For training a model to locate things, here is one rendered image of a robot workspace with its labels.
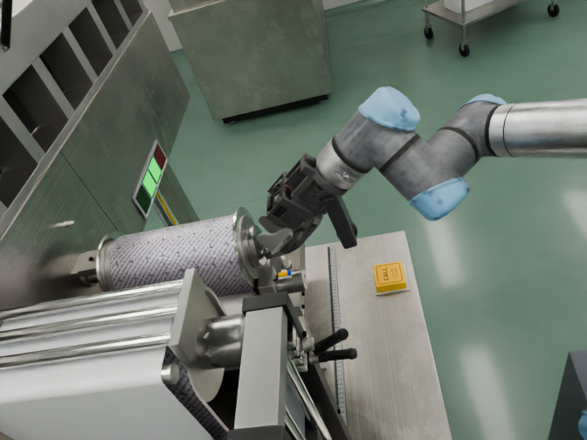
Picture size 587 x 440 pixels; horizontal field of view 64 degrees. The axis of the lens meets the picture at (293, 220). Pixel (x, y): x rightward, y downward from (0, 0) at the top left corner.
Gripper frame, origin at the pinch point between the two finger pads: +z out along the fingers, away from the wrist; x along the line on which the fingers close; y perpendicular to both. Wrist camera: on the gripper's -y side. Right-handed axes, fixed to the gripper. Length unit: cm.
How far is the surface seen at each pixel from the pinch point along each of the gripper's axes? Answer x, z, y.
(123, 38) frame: -65, 14, 42
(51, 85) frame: -25, 10, 47
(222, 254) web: 5.0, 1.3, 9.2
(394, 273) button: -15.5, 3.9, -36.4
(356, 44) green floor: -361, 59, -110
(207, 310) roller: 20.6, -3.7, 12.0
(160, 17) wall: -450, 180, 49
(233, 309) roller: 12.4, 4.3, 4.4
